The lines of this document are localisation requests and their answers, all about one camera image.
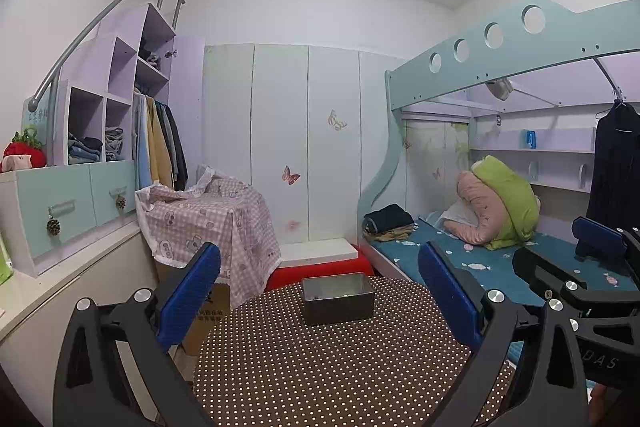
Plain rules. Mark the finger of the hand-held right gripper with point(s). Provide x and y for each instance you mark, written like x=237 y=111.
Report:
x=600 y=237
x=545 y=268

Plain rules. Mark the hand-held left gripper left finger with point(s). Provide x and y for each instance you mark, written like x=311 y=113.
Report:
x=192 y=292

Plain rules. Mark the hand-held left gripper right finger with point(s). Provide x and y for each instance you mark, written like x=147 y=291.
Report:
x=450 y=292

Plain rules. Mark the grey metal tin box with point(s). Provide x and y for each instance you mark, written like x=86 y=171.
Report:
x=340 y=309

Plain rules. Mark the dark hanging garment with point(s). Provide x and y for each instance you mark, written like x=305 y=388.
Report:
x=615 y=167

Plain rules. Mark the white pillow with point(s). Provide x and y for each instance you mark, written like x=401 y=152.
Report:
x=457 y=213

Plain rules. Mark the pink checked cloth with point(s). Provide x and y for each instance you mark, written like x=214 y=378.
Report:
x=220 y=217

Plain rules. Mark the pink and green bedding roll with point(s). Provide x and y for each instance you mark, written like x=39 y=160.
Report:
x=472 y=207

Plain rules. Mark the folded dark clothes stack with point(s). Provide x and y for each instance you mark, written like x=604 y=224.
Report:
x=387 y=219

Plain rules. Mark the pine cone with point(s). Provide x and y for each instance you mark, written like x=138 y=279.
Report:
x=120 y=203
x=53 y=227

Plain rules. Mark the faint pink butterfly sticker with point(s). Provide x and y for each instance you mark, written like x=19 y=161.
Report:
x=293 y=224

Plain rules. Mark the red stool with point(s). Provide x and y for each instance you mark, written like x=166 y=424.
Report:
x=320 y=274

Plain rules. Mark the white board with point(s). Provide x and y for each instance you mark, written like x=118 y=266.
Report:
x=315 y=252

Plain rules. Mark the row of hanging clothes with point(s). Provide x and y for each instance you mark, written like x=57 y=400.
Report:
x=160 y=142

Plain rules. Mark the white low cabinet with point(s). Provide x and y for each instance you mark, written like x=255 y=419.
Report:
x=30 y=307

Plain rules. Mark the folded jeans pile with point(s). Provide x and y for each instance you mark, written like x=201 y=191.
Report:
x=85 y=149
x=114 y=142

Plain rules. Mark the grey bed lamp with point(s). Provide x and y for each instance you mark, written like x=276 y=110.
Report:
x=497 y=89

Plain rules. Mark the teal drawer cabinet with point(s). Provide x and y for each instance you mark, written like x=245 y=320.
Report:
x=30 y=202

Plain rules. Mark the green card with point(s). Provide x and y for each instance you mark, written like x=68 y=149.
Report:
x=5 y=262

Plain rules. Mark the white wardrobe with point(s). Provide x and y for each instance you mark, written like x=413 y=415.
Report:
x=280 y=117

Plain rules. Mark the pale yellow butterfly sticker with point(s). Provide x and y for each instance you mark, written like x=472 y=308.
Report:
x=337 y=121

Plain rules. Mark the red strawberry plush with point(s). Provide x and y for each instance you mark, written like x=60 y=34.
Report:
x=22 y=154

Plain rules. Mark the teal sign board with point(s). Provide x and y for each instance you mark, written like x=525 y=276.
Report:
x=42 y=117

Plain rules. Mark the dark crumpled clothes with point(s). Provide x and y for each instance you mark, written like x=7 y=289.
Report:
x=150 y=57

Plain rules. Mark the lilac staircase shelf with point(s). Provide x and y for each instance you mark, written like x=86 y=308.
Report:
x=120 y=57

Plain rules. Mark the grey metal handrail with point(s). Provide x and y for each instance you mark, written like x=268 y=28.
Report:
x=100 y=14

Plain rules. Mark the lilac wall shelf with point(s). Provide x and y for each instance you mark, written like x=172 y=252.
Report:
x=550 y=142

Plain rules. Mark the teal bunk bed frame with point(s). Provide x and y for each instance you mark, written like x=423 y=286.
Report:
x=500 y=57

